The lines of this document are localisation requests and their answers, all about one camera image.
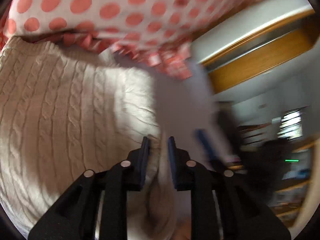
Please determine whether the beige cable-knit sweater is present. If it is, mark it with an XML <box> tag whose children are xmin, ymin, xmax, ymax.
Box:
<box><xmin>1</xmin><ymin>37</ymin><xmax>176</xmax><ymax>239</ymax></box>

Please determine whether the lavender bed sheet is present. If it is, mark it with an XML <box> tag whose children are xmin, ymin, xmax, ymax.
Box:
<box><xmin>109</xmin><ymin>52</ymin><xmax>233</xmax><ymax>221</ymax></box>

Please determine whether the pink polka dot pillow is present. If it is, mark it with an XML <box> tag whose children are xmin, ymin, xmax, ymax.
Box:
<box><xmin>1</xmin><ymin>0</ymin><xmax>260</xmax><ymax>80</ymax></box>

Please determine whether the wooden door frame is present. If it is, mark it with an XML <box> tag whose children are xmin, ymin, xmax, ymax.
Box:
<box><xmin>203</xmin><ymin>10</ymin><xmax>319</xmax><ymax>93</ymax></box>

